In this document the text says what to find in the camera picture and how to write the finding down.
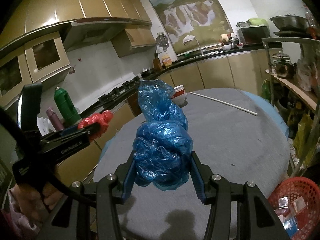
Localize person's left hand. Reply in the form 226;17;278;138
40;184;65;212

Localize light blue table cover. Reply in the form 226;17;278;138
96;91;290;167

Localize metal basin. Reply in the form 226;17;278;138
269;15;310;32

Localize metal pot with lid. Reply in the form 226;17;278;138
272;51;296;78

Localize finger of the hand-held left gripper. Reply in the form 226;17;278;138
41;122;101;141

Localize microwave oven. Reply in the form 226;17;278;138
236;26;271;46

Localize blue plastic bag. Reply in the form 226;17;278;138
132;79;195;192

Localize red plastic bag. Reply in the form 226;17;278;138
77;110;115;142

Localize hanging metal strainer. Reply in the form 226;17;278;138
155;32;168;53

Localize waterfall wall poster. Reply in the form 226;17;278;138
142;0;237;56

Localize metal storage rack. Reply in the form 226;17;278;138
261;5;320;180

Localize gas stove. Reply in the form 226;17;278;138
97;76;142;105

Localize mauve thermos bottle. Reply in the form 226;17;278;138
45;107;63;132

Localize lime green bowl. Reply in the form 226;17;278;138
247;18;268;27

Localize yellow plastic bag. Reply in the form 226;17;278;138
293;112;313;152

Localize white rod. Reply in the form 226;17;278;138
189;91;258;117

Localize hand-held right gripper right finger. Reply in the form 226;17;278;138
190;152;290;240

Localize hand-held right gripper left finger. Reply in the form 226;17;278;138
37;155;137;240

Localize green thermos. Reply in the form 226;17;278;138
54;87;82;126

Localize range hood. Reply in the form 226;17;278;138
56;17;157;58

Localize knife block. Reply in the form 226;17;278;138
153;51;162;70

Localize glass door wall cabinet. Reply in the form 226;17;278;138
0;31;70;98

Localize red plastic basket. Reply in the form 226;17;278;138
267;177;320;240

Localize person's left forearm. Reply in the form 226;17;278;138
0;186;40;240

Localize pile of dishes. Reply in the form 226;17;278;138
219;33;244;51

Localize metal faucet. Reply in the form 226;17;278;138
182;35;205;56

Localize green bottle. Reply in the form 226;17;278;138
261;79;271;103

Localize small white box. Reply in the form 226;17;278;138
292;197;307;212

